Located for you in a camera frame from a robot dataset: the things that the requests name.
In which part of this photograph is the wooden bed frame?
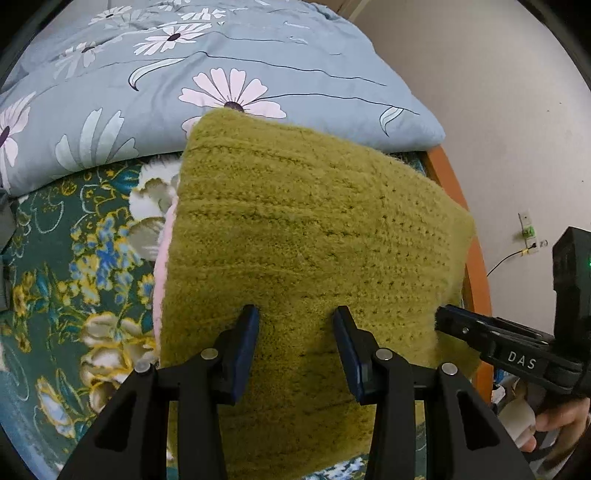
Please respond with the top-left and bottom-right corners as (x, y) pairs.
(421, 144), (494, 385)

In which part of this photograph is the green knitted sweater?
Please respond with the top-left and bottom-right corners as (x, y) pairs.
(159, 109), (481, 479)

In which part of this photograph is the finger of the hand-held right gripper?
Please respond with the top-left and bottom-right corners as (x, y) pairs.
(441, 305), (552, 341)
(434, 310), (555, 367)

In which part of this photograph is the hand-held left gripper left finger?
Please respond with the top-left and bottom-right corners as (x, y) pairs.
(58, 304), (260, 480)

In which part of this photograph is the blue floral quilt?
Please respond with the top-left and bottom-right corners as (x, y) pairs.
(0, 0), (447, 198)

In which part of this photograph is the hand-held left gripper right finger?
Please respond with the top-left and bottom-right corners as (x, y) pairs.
(332, 305), (529, 480)

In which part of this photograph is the socket cable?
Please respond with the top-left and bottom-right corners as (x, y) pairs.
(486, 246), (533, 278)

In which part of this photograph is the white object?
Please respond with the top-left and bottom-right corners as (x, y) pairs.
(490, 382), (537, 452)

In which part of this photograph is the floral bed sheet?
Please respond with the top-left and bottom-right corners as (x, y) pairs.
(0, 151), (428, 480)

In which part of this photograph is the pink fluffy garment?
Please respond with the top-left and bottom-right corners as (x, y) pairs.
(151, 202), (182, 340)

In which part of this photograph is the wall socket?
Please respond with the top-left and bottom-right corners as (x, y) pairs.
(518, 211), (549, 253)

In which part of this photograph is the person's right hand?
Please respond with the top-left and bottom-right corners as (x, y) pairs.
(522, 399), (591, 462)

